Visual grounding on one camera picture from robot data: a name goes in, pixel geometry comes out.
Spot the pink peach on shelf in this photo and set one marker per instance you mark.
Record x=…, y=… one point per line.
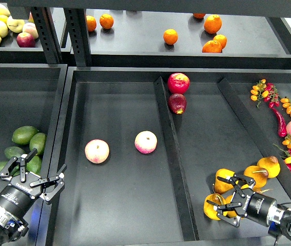
x=31, y=29

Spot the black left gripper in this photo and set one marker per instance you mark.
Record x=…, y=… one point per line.
x=22, y=191

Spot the pale yellow apple right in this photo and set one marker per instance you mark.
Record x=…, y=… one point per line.
x=15, y=25

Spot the yellow pear far right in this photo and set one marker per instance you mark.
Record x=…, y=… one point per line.
x=271, y=164

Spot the red chili pepper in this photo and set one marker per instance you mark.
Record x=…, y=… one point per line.
x=282, y=132

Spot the black shelf upright post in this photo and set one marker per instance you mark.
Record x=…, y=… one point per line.
x=47, y=34

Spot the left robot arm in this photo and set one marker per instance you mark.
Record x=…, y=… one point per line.
x=11, y=227

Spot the large orange on shelf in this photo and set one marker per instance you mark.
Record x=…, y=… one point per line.
x=213, y=24

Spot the yellow lemon on shelf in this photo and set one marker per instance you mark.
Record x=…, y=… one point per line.
x=3, y=18

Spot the orange on shelf left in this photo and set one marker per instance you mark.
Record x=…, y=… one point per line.
x=91, y=23

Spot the pink apple centre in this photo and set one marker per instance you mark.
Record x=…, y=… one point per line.
x=145, y=142

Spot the orange behind front orange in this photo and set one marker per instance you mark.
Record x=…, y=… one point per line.
x=222, y=39

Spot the green avocado top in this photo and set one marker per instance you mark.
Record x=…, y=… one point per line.
x=23, y=135

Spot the pink apple left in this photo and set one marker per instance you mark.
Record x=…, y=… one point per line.
x=97, y=151

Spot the orange on shelf centre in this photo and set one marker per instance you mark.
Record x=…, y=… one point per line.
x=170, y=36

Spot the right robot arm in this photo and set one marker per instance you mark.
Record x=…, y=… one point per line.
x=282, y=227

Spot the bright red apple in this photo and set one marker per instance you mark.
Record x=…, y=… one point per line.
x=178, y=83

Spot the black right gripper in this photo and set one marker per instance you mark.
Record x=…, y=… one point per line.
x=246, y=203

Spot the black divided tray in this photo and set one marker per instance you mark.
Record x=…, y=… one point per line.
x=156, y=199

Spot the orange on shelf front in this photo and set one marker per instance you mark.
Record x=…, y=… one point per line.
x=212, y=46

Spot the red apple on shelf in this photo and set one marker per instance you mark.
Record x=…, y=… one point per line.
x=25, y=40

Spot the yellow orange pear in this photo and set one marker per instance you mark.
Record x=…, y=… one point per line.
x=208, y=208

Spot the dark red apple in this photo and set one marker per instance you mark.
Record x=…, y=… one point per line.
x=177, y=103

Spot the orange cherry tomato bunch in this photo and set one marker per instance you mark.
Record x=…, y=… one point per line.
x=259, y=92

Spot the black left tray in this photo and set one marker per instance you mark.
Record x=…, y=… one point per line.
x=30, y=95

